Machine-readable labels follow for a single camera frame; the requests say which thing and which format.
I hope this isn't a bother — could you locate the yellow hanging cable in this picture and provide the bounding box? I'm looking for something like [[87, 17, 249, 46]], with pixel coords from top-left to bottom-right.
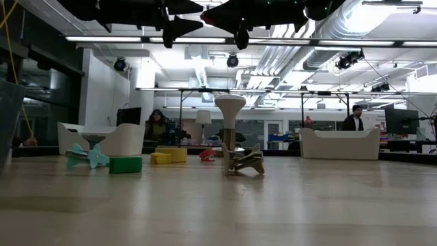
[[0, 0, 37, 148]]

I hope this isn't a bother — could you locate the black computer monitor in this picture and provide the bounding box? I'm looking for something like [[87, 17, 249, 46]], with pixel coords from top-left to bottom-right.
[[384, 108, 420, 135], [115, 107, 143, 127]]

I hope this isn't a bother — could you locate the black ceiling mounted camera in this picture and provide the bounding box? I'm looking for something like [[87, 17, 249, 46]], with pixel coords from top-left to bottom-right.
[[335, 49, 365, 71]]

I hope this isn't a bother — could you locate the person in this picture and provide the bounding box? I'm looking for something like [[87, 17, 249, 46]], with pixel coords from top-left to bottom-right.
[[340, 104, 365, 132], [143, 109, 168, 143]]

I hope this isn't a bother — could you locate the long ceiling light bar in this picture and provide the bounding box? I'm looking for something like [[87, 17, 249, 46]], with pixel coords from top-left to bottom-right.
[[64, 35, 437, 48]]

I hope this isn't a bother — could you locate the blue storage crate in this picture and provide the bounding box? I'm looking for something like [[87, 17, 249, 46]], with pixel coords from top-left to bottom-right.
[[268, 133, 290, 143]]

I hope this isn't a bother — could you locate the black table frame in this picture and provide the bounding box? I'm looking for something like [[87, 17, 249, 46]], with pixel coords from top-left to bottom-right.
[[12, 146, 437, 165]]

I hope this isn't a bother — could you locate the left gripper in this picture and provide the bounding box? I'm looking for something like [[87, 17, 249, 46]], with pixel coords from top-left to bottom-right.
[[136, 0, 205, 49]]

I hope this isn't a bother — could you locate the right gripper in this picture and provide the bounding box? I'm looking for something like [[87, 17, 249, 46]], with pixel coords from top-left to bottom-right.
[[208, 0, 309, 51]]

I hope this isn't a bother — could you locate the yellow tape roll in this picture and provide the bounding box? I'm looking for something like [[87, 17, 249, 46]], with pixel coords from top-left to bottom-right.
[[155, 147, 188, 164]]

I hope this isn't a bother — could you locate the white shade table lamp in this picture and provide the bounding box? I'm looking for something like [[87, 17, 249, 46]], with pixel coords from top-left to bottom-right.
[[195, 109, 212, 144]]

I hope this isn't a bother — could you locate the white dome lamp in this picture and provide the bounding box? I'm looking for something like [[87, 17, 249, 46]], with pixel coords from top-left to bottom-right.
[[211, 94, 247, 158]]

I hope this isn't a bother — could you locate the green mini stapler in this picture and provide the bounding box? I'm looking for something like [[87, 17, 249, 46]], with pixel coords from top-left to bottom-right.
[[108, 156, 143, 174]]

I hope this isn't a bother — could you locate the white plastic bin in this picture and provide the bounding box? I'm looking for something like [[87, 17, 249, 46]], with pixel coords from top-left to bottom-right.
[[298, 127, 382, 161], [57, 122, 146, 157]]

